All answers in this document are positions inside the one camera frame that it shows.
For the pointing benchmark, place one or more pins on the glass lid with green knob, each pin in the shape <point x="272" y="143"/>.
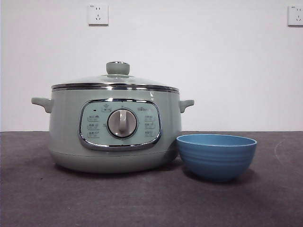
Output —
<point x="117" y="68"/>

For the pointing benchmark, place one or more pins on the pale green electric steamer pot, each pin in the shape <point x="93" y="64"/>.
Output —
<point x="66" y="132"/>

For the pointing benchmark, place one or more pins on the blue ribbed bowl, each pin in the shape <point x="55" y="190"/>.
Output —
<point x="216" y="160"/>

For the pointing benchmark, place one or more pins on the white wall socket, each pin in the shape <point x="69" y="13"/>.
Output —
<point x="98" y="14"/>
<point x="296" y="16"/>

